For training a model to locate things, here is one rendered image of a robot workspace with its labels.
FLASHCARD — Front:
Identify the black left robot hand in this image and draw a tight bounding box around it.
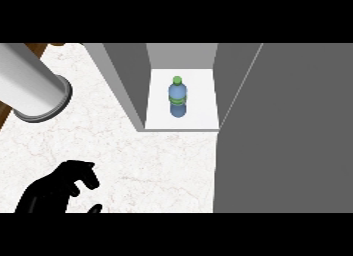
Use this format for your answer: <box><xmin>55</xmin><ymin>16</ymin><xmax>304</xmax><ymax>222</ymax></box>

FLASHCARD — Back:
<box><xmin>14</xmin><ymin>159</ymin><xmax>104</xmax><ymax>214</ymax></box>

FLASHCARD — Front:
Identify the grey open cabinet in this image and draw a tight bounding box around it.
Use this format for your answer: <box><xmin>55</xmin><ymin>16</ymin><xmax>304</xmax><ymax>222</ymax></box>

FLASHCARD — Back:
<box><xmin>81</xmin><ymin>43</ymin><xmax>265</xmax><ymax>133</ymax></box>

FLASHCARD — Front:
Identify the blue water bottle green cap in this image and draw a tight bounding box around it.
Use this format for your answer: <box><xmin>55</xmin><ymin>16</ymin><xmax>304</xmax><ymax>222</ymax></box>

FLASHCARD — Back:
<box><xmin>167</xmin><ymin>75</ymin><xmax>189</xmax><ymax>119</ymax></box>

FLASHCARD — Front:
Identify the dark grey cabinet door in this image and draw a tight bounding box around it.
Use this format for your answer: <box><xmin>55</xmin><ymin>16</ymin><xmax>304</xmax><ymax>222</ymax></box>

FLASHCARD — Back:
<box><xmin>211</xmin><ymin>43</ymin><xmax>353</xmax><ymax>214</ymax></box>

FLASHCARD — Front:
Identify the white cylinder with grey rim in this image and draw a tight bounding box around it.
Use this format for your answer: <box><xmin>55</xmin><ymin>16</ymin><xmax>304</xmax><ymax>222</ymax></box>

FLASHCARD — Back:
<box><xmin>0</xmin><ymin>43</ymin><xmax>74</xmax><ymax>124</ymax></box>

